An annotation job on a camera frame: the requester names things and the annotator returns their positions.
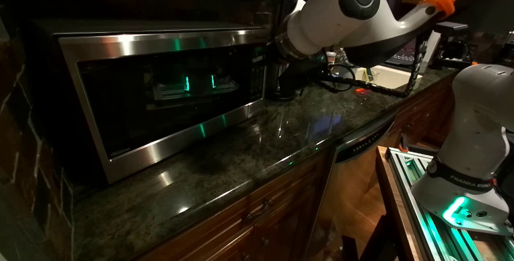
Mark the stainless steel dishwasher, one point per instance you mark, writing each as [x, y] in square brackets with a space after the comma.
[345, 188]

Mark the white sink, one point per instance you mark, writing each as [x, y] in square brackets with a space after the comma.
[387, 77]

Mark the red clamp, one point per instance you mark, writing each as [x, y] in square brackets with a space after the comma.
[404, 143]

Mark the stainless steel microwave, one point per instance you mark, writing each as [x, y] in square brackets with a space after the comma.
[160, 92]

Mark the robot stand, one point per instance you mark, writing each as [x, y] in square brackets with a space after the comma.
[405, 196]

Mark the small white bottle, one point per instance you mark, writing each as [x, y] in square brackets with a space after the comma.
[331, 58]

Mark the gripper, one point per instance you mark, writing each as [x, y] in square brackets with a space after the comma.
[291, 78]

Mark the wooden cabinet door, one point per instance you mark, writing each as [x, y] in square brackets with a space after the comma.
[425, 112]

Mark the microwave door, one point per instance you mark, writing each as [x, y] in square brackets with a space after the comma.
[160, 100]

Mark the wooden drawer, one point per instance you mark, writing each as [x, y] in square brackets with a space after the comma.
[289, 188]

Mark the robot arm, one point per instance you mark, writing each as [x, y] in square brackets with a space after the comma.
[321, 16]

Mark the small orange object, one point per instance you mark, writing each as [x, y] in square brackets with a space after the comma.
[362, 91]

